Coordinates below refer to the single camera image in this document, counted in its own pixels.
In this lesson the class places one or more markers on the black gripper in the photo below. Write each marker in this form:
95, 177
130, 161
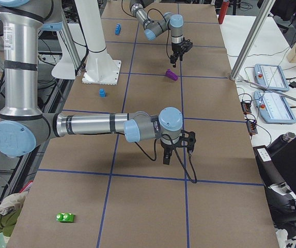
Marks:
167, 148
175, 48

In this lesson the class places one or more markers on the purple trapezoid block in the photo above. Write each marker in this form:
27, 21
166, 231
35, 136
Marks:
171, 75

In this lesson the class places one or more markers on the long blue four-stud brick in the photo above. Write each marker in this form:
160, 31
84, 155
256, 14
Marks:
118, 29

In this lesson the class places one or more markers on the red cylinder tube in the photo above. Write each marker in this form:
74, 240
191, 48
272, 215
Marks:
223, 11

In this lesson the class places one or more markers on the small blue block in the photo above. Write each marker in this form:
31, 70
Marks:
102, 93

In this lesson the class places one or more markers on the blue teach pendant far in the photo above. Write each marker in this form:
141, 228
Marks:
271, 76

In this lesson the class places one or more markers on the blue teach pendant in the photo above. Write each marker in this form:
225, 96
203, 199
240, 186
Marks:
271, 76
273, 108

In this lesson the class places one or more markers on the blue teach pendant near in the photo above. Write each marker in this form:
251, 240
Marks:
273, 108

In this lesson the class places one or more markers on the black printer device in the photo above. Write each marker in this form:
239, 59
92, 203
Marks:
277, 167

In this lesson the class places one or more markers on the green two-stud block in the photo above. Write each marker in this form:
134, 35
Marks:
65, 217

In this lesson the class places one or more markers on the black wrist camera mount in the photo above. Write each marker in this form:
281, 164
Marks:
187, 140

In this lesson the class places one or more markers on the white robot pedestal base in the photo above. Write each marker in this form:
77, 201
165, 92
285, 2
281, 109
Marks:
100, 67

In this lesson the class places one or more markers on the aluminium frame post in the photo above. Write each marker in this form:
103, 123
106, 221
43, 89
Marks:
252, 35

